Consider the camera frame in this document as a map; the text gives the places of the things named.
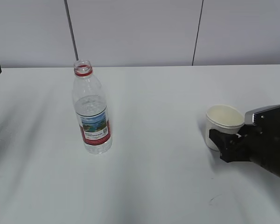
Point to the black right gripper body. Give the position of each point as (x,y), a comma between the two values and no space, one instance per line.
(262,147)

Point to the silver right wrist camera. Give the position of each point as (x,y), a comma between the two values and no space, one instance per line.
(264,116)

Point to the clear plastic water bottle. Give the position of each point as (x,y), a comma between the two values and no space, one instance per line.
(91,109)

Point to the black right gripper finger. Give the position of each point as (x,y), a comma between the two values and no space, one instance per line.
(226,144)

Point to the white paper cup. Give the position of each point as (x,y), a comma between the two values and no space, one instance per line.
(223,118)

